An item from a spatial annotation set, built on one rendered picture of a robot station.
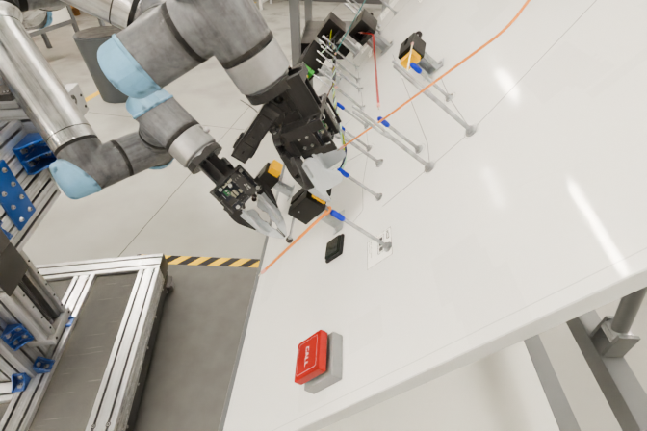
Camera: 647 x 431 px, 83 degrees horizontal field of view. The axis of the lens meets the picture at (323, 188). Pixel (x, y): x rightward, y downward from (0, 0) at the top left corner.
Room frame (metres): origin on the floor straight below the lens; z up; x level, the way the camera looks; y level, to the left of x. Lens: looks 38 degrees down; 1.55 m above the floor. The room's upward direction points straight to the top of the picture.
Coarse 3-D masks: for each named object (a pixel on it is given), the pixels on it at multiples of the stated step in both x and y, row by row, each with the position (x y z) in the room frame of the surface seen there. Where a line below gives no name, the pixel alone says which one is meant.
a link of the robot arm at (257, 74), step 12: (264, 48) 0.44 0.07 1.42; (276, 48) 0.45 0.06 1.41; (252, 60) 0.43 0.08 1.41; (264, 60) 0.43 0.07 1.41; (276, 60) 0.44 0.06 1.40; (228, 72) 0.44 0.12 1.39; (240, 72) 0.43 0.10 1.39; (252, 72) 0.43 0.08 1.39; (264, 72) 0.43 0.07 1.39; (276, 72) 0.44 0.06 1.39; (240, 84) 0.44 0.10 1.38; (252, 84) 0.43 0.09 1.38; (264, 84) 0.43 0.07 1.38
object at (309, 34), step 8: (312, 24) 1.74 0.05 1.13; (320, 24) 1.74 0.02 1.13; (304, 32) 1.61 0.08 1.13; (312, 32) 1.61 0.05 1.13; (304, 40) 1.49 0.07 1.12; (312, 40) 1.49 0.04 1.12; (352, 40) 1.49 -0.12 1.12; (304, 48) 1.46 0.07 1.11; (344, 48) 1.45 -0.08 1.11; (328, 56) 1.45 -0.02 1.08; (336, 56) 1.45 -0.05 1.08
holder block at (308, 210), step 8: (304, 192) 0.47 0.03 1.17; (296, 200) 0.49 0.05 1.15; (304, 200) 0.46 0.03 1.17; (312, 200) 0.46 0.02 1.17; (296, 208) 0.46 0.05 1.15; (304, 208) 0.46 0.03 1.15; (312, 208) 0.46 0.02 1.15; (320, 208) 0.46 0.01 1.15; (296, 216) 0.46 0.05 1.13; (304, 216) 0.46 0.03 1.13; (312, 216) 0.46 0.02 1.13
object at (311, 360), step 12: (312, 336) 0.25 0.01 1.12; (324, 336) 0.25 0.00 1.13; (300, 348) 0.24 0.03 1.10; (312, 348) 0.23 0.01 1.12; (324, 348) 0.23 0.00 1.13; (300, 360) 0.23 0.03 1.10; (312, 360) 0.22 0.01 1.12; (324, 360) 0.22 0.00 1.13; (300, 372) 0.21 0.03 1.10; (312, 372) 0.20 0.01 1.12; (300, 384) 0.20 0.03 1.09
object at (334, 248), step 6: (342, 234) 0.43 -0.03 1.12; (336, 240) 0.42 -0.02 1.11; (342, 240) 0.42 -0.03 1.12; (330, 246) 0.42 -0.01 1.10; (336, 246) 0.41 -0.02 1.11; (342, 246) 0.41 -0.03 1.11; (330, 252) 0.41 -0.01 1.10; (336, 252) 0.40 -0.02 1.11; (342, 252) 0.40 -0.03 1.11; (324, 258) 0.40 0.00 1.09; (330, 258) 0.40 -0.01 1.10
